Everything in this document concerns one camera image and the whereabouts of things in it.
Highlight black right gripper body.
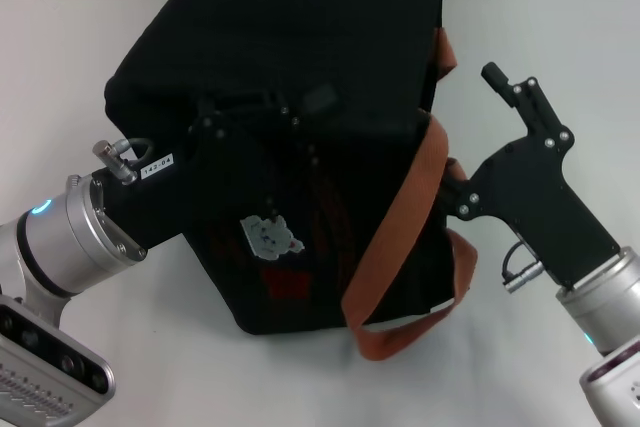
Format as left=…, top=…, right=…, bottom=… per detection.
left=439, top=123, right=623, bottom=292

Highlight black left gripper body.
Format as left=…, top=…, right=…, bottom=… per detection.
left=95, top=110, right=267, bottom=252

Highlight black food bag brown straps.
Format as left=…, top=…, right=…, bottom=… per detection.
left=102, top=0, right=480, bottom=363

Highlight white number label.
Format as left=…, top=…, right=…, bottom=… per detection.
left=139, top=151, right=178, bottom=181

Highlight left gripper cable connector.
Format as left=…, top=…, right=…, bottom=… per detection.
left=91, top=137, right=154, bottom=184

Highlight gripper cable connector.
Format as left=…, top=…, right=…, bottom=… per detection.
left=501, top=240, right=546, bottom=295
left=91, top=137, right=154, bottom=184

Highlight right gripper cable connector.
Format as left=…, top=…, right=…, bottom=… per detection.
left=501, top=240, right=546, bottom=295

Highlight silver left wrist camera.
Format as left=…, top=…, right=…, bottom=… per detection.
left=0, top=294, right=119, bottom=427

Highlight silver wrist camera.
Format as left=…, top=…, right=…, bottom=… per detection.
left=578, top=339, right=640, bottom=427
left=0, top=294, right=119, bottom=427

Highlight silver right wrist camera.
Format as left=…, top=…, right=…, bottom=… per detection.
left=578, top=339, right=640, bottom=427

